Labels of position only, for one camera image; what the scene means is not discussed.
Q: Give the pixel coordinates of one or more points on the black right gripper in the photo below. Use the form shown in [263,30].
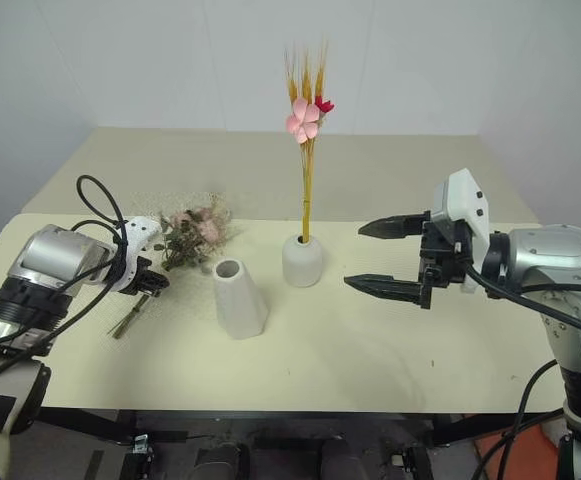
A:
[442,255]

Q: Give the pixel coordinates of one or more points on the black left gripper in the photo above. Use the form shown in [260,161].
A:
[142,279]

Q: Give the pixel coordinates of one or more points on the dried pink flower bouquet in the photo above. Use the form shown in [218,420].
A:
[195,235]

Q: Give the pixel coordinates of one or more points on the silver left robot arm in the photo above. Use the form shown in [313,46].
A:
[45,257]

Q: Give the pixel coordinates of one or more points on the wheat and pink flower bouquet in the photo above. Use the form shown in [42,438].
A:
[307,120]

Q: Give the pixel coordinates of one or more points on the tall tapered white vase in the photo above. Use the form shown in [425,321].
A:
[239,300]

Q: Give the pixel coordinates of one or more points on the short round white vase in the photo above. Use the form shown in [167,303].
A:
[302,262]

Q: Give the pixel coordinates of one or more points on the dark rounded shape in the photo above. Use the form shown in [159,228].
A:
[220,460]

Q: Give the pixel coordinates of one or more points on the orange object under table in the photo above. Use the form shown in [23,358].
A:
[500,447]

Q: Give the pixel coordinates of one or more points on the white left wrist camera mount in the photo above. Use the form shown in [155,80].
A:
[137,235]

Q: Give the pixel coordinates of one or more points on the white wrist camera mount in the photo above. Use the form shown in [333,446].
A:
[137,235]
[465,205]

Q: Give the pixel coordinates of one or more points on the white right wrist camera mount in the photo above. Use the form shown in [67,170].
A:
[465,205]

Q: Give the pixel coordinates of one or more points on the black metal table frame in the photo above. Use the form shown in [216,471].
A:
[280,420]

